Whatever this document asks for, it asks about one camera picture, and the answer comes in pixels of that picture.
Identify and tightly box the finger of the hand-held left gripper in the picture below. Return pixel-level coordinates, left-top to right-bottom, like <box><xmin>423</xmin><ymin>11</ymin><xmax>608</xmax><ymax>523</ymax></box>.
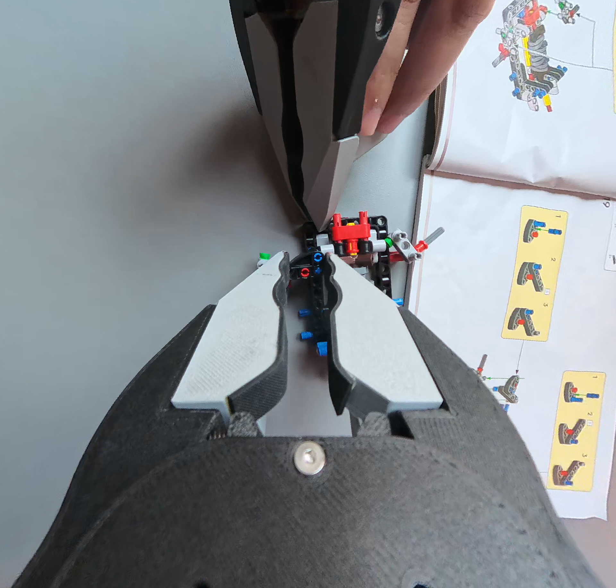
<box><xmin>244</xmin><ymin>8</ymin><xmax>311</xmax><ymax>223</ymax></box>
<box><xmin>293</xmin><ymin>0</ymin><xmax>388</xmax><ymax>231</ymax></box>

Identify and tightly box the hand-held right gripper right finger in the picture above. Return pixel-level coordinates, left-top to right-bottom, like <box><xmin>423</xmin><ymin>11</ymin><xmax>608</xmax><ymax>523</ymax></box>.
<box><xmin>326</xmin><ymin>252</ymin><xmax>444</xmax><ymax>427</ymax></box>

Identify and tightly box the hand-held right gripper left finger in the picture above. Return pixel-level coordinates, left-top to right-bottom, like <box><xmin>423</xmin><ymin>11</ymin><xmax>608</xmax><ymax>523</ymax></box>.
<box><xmin>172</xmin><ymin>250</ymin><xmax>290</xmax><ymax>430</ymax></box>

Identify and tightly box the black frame lego assembly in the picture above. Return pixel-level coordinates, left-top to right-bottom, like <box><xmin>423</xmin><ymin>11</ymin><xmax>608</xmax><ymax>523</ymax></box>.
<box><xmin>255</xmin><ymin>212</ymin><xmax>446</xmax><ymax>358</ymax></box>

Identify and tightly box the open lego instruction booklet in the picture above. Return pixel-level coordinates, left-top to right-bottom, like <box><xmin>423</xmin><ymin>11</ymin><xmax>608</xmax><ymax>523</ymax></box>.
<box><xmin>403</xmin><ymin>0</ymin><xmax>616</xmax><ymax>521</ymax></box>

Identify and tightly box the person's left hand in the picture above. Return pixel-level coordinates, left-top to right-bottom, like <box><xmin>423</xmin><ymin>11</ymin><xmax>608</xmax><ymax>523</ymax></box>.
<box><xmin>362</xmin><ymin>0</ymin><xmax>507</xmax><ymax>138</ymax></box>

